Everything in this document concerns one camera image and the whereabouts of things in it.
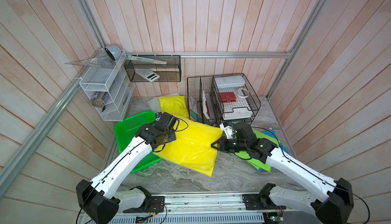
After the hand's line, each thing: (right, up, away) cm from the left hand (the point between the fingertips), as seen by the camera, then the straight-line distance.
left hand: (169, 137), depth 76 cm
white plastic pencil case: (+34, +33, +22) cm, 52 cm away
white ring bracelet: (+43, +23, +16) cm, 51 cm away
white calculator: (-17, +38, +22) cm, 47 cm away
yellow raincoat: (+12, -4, -3) cm, 13 cm away
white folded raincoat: (-17, +19, +37) cm, 45 cm away
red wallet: (+33, +22, +14) cm, 43 cm away
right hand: (+21, -3, -3) cm, 22 cm away
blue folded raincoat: (+68, -3, +27) cm, 73 cm away
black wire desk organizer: (+28, +21, +12) cm, 37 cm away
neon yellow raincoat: (0, +18, +31) cm, 36 cm away
